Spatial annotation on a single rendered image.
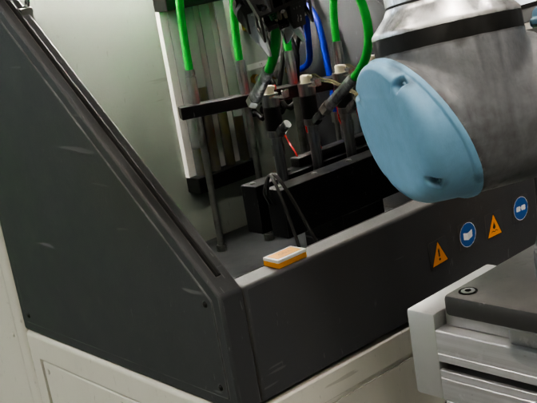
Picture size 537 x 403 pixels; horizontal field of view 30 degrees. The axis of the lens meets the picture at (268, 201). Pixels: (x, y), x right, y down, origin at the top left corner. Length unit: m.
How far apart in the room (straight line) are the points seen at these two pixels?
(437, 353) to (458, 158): 0.30
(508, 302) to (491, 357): 0.10
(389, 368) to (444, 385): 0.47
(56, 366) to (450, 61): 1.10
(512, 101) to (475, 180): 0.06
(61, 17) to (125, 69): 0.15
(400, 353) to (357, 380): 0.09
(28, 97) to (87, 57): 0.26
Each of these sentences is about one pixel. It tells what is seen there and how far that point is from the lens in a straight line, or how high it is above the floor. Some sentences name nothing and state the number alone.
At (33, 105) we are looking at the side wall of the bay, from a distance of 1.48.
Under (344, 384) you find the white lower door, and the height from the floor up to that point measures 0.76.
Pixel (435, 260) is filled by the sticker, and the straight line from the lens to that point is 1.50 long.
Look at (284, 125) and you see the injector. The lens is 1.57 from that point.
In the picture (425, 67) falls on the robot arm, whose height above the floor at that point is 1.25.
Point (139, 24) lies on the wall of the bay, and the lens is 1.78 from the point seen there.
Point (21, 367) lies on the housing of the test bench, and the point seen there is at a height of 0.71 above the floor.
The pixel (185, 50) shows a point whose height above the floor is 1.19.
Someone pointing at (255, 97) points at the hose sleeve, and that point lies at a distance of 1.48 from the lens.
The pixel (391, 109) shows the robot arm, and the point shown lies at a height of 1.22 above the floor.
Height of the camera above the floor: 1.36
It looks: 15 degrees down
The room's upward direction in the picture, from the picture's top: 10 degrees counter-clockwise
